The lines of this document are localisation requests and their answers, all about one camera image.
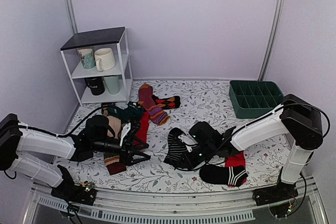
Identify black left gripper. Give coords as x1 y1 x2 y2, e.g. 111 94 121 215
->
92 137 151 167

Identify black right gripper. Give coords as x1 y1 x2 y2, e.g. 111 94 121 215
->
177 142 216 170

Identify black white striped sock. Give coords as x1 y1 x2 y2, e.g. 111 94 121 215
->
164 127 187 167

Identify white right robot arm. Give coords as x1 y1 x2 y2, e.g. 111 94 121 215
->
164 94 325 201

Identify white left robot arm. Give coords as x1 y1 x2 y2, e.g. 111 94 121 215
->
1 113 151 200

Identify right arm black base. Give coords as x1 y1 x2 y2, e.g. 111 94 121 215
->
253 182 298 218

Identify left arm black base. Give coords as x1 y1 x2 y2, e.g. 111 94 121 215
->
51 165 97 206

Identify long red sock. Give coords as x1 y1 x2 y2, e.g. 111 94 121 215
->
131 112 150 143

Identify black sock white stripes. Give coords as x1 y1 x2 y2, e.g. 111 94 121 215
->
199 165 248 187

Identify floral white table mat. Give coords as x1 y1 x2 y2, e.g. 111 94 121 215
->
54 80 290 193

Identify beige maroon striped sock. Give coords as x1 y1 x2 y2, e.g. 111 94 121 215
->
103 115 127 175

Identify maroon purple striped sock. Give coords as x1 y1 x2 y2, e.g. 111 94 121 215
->
138 83 170 125

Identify dark teal sock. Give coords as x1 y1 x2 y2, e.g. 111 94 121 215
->
106 101 144 124

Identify black orange argyle sock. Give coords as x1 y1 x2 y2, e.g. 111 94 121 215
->
152 95 181 110

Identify pale green mug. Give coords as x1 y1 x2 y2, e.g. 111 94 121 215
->
103 76 120 95

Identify green divided organizer tray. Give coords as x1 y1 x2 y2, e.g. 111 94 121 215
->
229 80 284 119

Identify black mug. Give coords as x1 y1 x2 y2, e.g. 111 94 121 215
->
85 77 105 96

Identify cream ceramic mug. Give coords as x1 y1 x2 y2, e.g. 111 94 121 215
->
94 48 116 72

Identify white shelf black top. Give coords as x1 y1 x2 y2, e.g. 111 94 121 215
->
60 27 133 106

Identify teal patterned mug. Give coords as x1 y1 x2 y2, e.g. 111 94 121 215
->
77 47 96 69

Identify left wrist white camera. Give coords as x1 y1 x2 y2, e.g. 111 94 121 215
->
119 122 131 147

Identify aluminium front rail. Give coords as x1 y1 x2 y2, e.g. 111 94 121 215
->
23 176 331 223

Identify right metal corner post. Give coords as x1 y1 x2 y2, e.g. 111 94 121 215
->
258 0 285 81

